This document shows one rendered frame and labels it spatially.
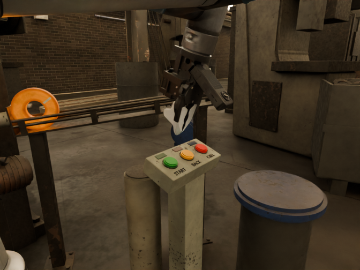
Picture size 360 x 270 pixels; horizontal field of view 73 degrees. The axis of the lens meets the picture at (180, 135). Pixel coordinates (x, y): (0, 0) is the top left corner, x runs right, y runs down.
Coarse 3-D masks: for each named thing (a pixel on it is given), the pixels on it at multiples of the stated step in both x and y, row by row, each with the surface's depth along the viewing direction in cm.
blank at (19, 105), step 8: (32, 88) 88; (40, 88) 90; (16, 96) 87; (24, 96) 87; (32, 96) 88; (40, 96) 89; (48, 96) 90; (16, 104) 87; (24, 104) 88; (48, 104) 90; (56, 104) 91; (16, 112) 88; (24, 112) 89; (48, 112) 91; (56, 112) 92; (40, 120) 91; (32, 128) 91; (40, 128) 92
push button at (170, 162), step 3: (165, 159) 67; (168, 159) 68; (171, 159) 68; (174, 159) 69; (165, 162) 67; (168, 162) 67; (171, 162) 67; (174, 162) 67; (177, 162) 68; (168, 165) 66; (171, 165) 66; (174, 165) 67
